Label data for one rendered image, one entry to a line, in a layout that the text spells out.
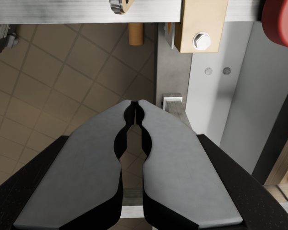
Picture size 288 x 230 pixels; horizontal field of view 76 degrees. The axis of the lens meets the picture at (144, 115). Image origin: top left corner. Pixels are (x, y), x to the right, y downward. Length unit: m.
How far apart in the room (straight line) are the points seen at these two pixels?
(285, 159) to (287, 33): 0.23
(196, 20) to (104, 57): 0.95
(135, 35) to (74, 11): 0.80
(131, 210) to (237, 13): 0.29
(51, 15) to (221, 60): 0.42
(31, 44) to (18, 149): 0.87
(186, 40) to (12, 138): 1.60
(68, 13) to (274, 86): 0.40
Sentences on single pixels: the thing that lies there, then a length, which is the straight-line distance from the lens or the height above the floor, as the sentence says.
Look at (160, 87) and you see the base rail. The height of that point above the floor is 0.70.
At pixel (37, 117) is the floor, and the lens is 1.51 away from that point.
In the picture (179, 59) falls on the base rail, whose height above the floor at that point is 0.70.
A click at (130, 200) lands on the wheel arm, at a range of 0.29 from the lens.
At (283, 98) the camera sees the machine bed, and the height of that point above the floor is 0.80.
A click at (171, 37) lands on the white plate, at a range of 0.32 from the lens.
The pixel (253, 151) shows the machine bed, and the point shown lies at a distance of 0.54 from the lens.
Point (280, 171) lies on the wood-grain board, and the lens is 0.42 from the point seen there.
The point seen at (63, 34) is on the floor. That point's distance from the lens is 1.20.
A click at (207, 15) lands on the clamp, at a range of 0.25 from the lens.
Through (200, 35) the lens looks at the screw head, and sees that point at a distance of 0.25.
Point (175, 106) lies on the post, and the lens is 0.41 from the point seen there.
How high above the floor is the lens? 1.11
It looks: 58 degrees down
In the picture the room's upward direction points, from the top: 178 degrees clockwise
